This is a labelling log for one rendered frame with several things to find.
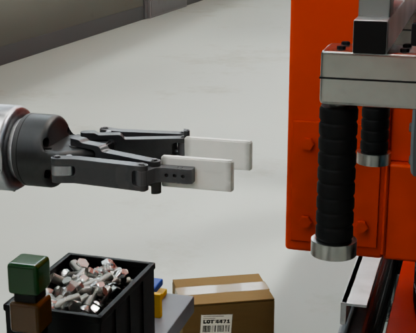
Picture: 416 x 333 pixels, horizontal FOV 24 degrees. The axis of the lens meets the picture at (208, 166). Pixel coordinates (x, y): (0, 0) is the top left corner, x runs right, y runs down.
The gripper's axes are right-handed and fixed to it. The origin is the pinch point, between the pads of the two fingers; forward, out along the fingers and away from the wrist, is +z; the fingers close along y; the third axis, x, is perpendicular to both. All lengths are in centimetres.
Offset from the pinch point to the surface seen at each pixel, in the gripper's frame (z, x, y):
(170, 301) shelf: -21, -38, -49
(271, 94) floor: -87, -84, -433
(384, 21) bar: 16.2, 14.9, 3.9
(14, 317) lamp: -27.6, -23.9, -9.1
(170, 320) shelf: -19, -38, -42
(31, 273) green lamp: -25.0, -18.0, -9.1
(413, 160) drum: 18.4, -1.5, -11.6
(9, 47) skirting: -277, -74, -488
